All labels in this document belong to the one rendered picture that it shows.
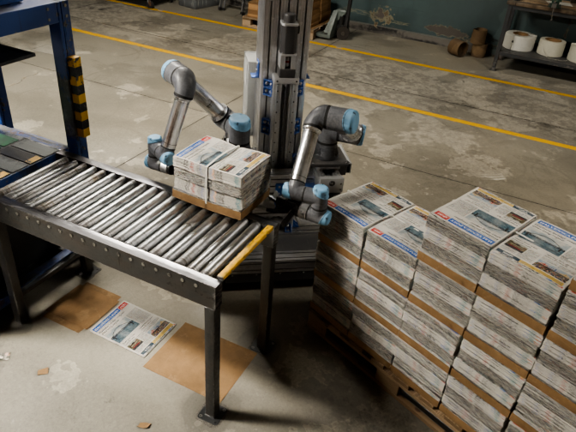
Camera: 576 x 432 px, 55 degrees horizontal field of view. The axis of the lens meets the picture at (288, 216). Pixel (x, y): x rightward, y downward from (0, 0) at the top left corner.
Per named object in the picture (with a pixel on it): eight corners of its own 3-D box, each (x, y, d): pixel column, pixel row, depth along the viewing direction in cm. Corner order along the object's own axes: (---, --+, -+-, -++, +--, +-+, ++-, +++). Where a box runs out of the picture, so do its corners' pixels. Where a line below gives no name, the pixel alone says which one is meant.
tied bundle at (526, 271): (522, 261, 243) (538, 216, 230) (588, 297, 225) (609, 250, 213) (473, 294, 221) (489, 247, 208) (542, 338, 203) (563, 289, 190)
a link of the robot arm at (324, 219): (333, 207, 263) (331, 222, 268) (312, 201, 267) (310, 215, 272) (327, 214, 257) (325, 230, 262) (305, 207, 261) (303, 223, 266)
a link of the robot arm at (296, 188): (306, 96, 265) (279, 194, 257) (328, 100, 263) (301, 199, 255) (309, 106, 276) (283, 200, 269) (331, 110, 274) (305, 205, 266)
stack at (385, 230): (351, 298, 340) (373, 179, 296) (527, 428, 270) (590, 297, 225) (305, 325, 318) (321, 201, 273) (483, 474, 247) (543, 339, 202)
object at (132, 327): (177, 324, 311) (177, 323, 310) (144, 357, 289) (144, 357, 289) (123, 301, 324) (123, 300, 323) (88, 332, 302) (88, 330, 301)
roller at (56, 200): (110, 178, 293) (109, 170, 290) (39, 219, 256) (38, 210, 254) (102, 176, 294) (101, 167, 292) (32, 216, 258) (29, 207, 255)
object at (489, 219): (477, 188, 247) (478, 186, 247) (538, 217, 230) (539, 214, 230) (429, 213, 226) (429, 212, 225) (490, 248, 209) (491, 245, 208)
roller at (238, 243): (262, 231, 262) (263, 222, 259) (207, 286, 226) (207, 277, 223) (253, 227, 263) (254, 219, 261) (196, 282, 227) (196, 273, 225)
